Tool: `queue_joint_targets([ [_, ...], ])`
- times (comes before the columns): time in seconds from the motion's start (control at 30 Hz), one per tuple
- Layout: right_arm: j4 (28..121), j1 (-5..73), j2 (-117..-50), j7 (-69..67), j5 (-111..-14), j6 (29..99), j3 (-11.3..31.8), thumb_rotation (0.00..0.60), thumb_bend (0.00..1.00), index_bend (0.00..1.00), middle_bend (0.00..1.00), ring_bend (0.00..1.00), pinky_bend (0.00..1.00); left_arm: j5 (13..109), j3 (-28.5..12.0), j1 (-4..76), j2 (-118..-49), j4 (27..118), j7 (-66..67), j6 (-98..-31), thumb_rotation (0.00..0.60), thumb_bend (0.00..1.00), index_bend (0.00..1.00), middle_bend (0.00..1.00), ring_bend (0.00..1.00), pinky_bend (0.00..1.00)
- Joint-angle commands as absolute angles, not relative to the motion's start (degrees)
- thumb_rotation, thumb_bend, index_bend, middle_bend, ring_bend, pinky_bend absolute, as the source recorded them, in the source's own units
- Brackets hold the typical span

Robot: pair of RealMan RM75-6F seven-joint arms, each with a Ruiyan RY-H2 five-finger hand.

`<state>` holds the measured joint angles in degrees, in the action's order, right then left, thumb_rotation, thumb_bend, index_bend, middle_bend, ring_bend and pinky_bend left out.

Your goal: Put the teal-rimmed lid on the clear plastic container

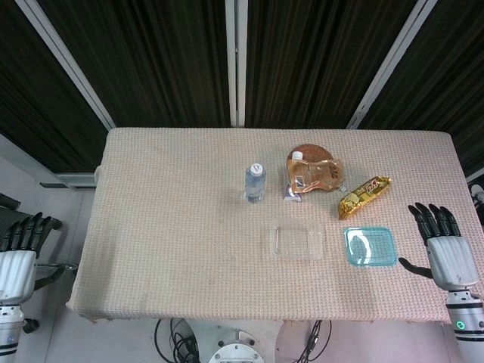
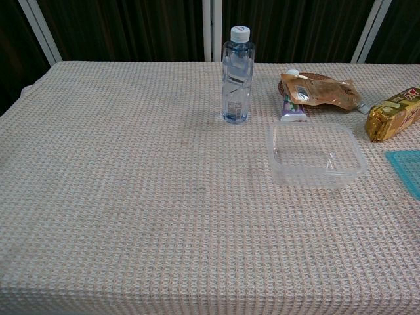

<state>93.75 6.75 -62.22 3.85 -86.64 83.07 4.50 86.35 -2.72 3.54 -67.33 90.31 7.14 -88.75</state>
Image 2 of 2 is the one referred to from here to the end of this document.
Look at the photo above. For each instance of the blue translucent container lid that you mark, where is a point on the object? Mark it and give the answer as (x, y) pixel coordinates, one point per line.
(407, 170)

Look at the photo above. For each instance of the clear plastic food container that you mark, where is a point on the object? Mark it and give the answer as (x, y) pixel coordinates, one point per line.
(285, 174)

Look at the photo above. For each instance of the beige waffle weave tablecloth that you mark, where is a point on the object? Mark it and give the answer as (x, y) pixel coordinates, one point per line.
(147, 197)

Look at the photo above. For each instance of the clear plastic water bottle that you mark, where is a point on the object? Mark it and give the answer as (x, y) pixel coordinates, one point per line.
(237, 85)

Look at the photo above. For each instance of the purple toothpaste tube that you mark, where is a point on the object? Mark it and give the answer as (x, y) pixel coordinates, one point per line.
(293, 113)

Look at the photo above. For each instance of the orange refill pouch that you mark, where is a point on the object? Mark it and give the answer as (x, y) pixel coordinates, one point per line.
(325, 92)

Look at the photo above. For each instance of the dark pleated curtain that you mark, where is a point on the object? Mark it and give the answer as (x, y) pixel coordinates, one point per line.
(131, 29)
(13, 49)
(295, 29)
(403, 29)

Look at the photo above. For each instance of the gold foil snack pack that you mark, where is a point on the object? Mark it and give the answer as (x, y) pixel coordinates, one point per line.
(390, 118)

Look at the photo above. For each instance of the white frame post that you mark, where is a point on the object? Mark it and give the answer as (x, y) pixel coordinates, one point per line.
(41, 29)
(370, 33)
(211, 29)

